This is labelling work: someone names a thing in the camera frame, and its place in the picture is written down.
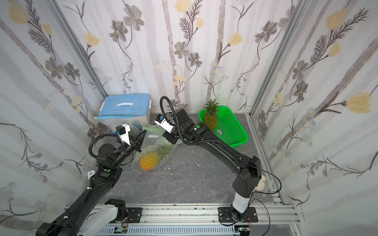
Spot zip-top bag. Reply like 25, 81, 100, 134
97, 118, 140, 134
142, 125, 166, 143
132, 130, 177, 173

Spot pineapple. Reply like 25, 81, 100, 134
203, 99, 219, 129
139, 143, 173, 171

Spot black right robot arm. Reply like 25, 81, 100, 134
155, 96, 262, 222

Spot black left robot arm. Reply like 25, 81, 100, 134
35, 130, 147, 236

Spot blue lid storage box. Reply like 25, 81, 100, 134
95, 93, 151, 128

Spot white power strip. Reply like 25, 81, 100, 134
87, 170, 95, 180

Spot green plastic perforated basket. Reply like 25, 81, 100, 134
212, 106, 249, 148

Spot beige cloth pad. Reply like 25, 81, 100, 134
255, 175, 266, 192

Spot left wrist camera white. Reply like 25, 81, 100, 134
115, 124, 131, 145

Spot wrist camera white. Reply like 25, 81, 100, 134
155, 114, 175, 133
115, 124, 131, 145

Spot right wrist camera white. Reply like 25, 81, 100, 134
155, 114, 175, 133

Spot white perforated cable duct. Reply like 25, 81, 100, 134
96, 225, 240, 236

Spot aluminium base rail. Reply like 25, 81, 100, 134
126, 201, 300, 226

